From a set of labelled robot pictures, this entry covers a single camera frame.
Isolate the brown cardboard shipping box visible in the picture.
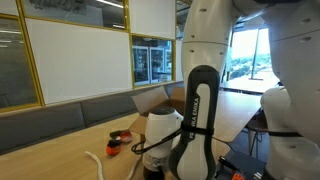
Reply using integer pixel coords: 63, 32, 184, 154
129, 85, 186, 142

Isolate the dark chair with metal legs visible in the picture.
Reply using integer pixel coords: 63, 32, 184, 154
244, 109, 272, 158

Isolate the white rope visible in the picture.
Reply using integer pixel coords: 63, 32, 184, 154
84, 150, 144, 180

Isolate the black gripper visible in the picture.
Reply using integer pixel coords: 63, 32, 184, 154
143, 165, 167, 180

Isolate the grey upholstered bench seat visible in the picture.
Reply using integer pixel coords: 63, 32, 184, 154
0, 81, 186, 156

